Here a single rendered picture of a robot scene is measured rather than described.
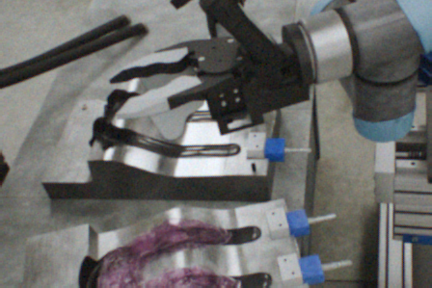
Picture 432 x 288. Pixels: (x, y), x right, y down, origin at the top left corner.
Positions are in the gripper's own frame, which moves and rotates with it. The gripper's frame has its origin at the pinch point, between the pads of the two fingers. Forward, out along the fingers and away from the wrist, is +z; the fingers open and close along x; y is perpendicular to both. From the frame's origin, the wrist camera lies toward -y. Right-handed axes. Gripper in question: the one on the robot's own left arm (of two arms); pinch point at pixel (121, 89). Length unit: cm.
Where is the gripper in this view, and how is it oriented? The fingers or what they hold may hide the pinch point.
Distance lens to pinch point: 71.4
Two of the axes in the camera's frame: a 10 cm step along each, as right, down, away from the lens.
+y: 1.8, 7.7, 6.2
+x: -2.4, -5.7, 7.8
